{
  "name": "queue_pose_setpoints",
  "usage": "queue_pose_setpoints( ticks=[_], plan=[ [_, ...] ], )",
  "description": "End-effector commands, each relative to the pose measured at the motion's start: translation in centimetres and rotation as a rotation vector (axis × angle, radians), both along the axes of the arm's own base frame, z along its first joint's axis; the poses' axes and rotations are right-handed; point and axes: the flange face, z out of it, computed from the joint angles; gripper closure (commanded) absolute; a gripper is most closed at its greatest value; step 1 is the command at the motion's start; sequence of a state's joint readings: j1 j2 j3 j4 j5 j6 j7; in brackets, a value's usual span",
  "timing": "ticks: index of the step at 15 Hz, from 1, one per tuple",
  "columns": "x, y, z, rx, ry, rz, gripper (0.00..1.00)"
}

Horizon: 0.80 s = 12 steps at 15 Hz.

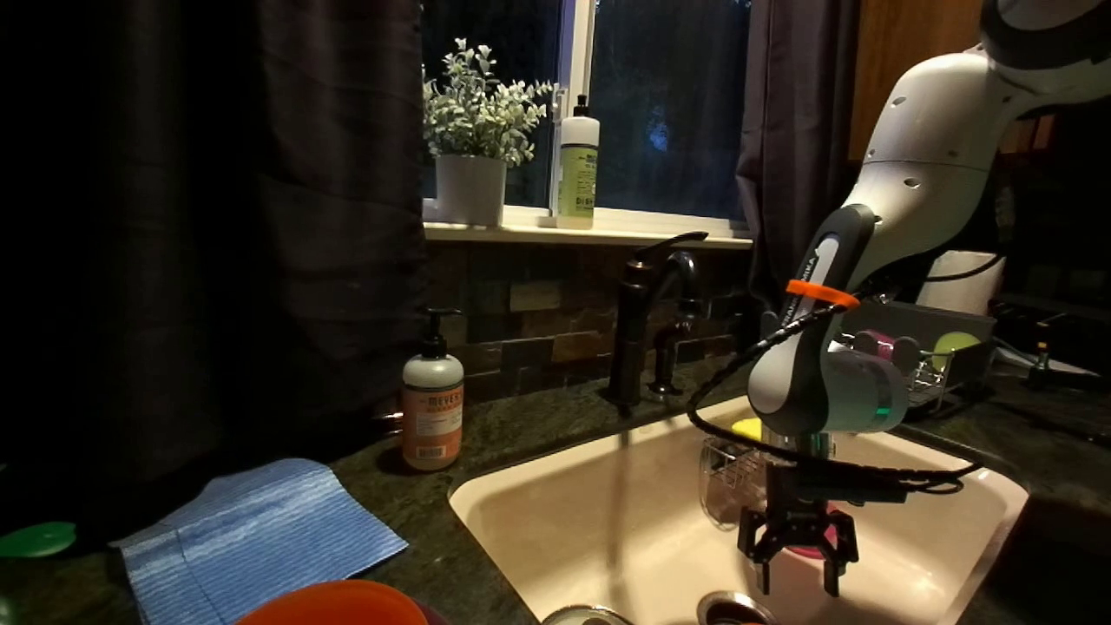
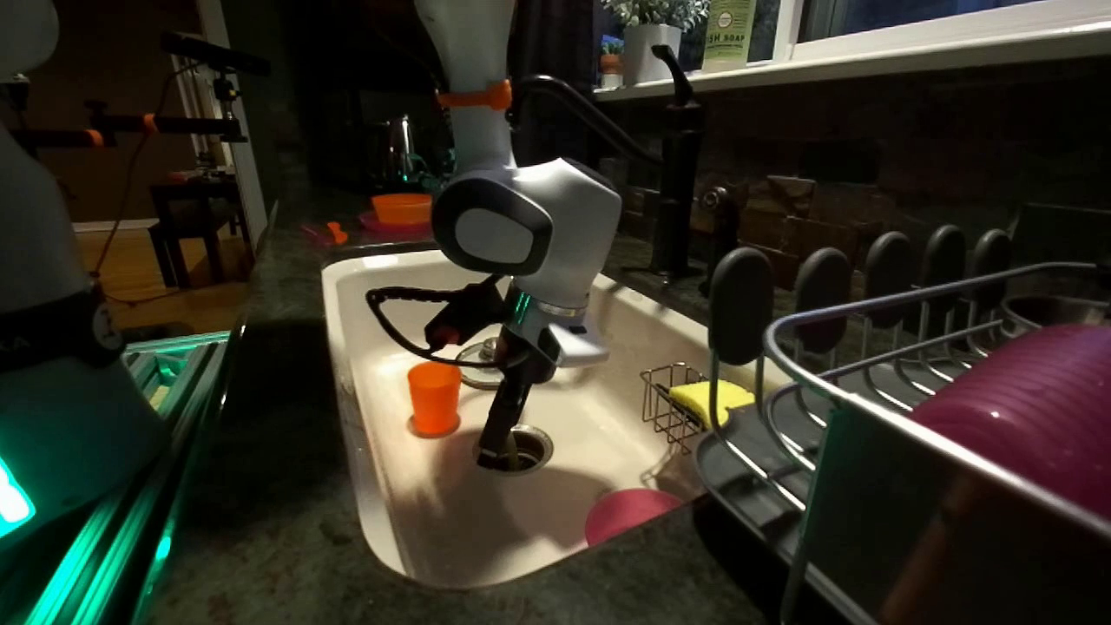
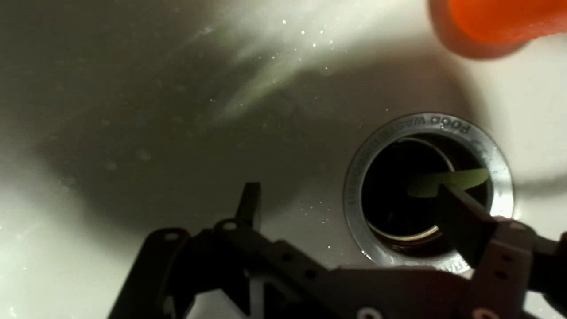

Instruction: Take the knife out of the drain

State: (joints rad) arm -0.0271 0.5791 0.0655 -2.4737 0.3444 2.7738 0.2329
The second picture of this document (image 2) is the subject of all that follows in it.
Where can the white window sill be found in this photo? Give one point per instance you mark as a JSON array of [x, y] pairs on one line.
[[925, 52]]

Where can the metal sink drain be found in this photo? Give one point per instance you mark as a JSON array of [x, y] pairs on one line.
[[537, 445]]

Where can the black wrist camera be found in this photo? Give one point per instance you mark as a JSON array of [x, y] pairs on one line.
[[470, 315]]

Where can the orange plastic cup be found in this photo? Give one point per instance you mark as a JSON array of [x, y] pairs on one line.
[[436, 401]]

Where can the robot mounting platform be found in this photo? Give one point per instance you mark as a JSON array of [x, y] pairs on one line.
[[116, 489]]

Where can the white kitchen sink basin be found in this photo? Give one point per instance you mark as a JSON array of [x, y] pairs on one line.
[[462, 508]]

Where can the dish rack with gray tray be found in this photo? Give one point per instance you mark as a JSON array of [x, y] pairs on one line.
[[741, 300]]

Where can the orange bowl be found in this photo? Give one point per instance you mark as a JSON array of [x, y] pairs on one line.
[[399, 211]]

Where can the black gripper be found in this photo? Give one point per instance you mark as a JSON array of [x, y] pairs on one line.
[[528, 347]]

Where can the dark wooden stool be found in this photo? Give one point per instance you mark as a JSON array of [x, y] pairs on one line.
[[193, 227]]

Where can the pink plates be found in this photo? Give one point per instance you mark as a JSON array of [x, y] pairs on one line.
[[1029, 404]]

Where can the potted plant white pot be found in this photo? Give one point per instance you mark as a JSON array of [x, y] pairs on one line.
[[650, 48]]

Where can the yellow sponge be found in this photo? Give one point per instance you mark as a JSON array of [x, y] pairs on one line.
[[709, 401]]

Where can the black stand with orange clamps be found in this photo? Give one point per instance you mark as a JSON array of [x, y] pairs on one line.
[[176, 126]]

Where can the pink plastic cup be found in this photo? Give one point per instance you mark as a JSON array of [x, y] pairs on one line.
[[629, 512]]

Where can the white and gray robot arm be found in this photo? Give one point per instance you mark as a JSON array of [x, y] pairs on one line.
[[558, 232]]

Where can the black sink side sprayer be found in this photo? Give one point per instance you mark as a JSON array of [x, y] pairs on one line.
[[724, 227]]

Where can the black kitchen faucet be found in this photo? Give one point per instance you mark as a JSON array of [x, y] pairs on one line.
[[682, 184]]

